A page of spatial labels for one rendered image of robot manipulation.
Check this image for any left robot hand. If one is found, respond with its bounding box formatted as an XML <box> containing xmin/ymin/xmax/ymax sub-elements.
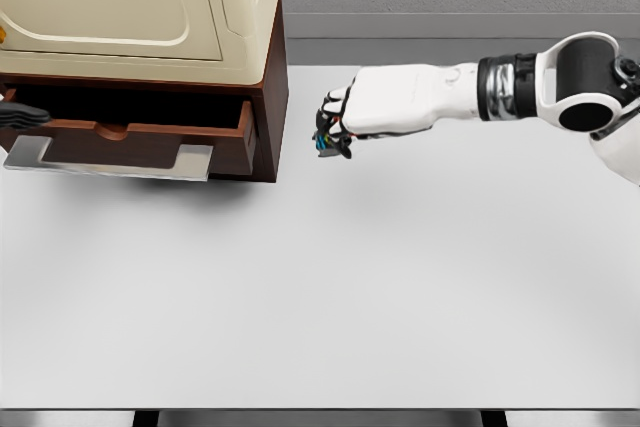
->
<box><xmin>0</xmin><ymin>88</ymin><xmax>52</xmax><ymax>131</ymax></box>

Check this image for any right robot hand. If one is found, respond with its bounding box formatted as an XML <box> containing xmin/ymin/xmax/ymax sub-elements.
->
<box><xmin>313</xmin><ymin>64</ymin><xmax>447</xmax><ymax>160</ymax></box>

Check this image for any small grey switch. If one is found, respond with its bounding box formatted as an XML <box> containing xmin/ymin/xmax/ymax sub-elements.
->
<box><xmin>312</xmin><ymin>128</ymin><xmax>347</xmax><ymax>159</ymax></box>

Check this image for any brown drawer with silver handle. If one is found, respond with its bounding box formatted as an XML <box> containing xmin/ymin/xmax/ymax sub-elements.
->
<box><xmin>0</xmin><ymin>99</ymin><xmax>259</xmax><ymax>183</ymax></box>

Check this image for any brown wooden cabinet body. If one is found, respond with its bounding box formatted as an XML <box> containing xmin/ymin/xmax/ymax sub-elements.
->
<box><xmin>0</xmin><ymin>0</ymin><xmax>291</xmax><ymax>185</ymax></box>

